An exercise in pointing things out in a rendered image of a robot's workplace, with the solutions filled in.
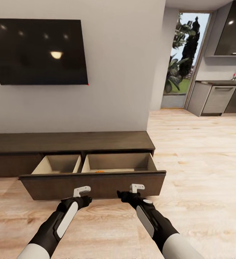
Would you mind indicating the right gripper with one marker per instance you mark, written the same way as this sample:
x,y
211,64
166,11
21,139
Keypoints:
x,y
127,197

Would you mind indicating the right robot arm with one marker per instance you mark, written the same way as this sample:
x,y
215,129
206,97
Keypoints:
x,y
169,241

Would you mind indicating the cabinet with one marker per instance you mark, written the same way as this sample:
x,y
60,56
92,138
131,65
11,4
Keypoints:
x,y
52,165
222,41

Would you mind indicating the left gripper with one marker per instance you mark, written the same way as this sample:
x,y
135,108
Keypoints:
x,y
84,201

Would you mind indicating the dishwasher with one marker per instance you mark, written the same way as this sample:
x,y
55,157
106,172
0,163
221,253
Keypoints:
x,y
218,99

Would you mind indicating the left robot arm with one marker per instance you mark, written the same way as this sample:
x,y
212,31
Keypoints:
x,y
50,233

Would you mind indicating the fixed window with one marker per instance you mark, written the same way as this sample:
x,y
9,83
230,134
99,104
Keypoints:
x,y
189,38

